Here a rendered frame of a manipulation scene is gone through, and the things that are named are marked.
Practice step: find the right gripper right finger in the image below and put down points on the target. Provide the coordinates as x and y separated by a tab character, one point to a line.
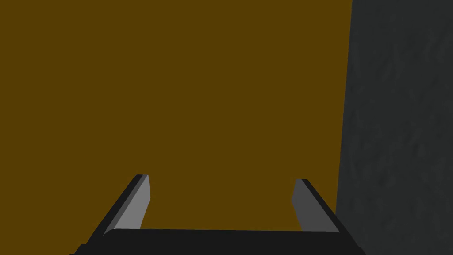
311	212

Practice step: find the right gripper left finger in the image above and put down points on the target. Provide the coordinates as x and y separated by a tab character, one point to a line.
136	209

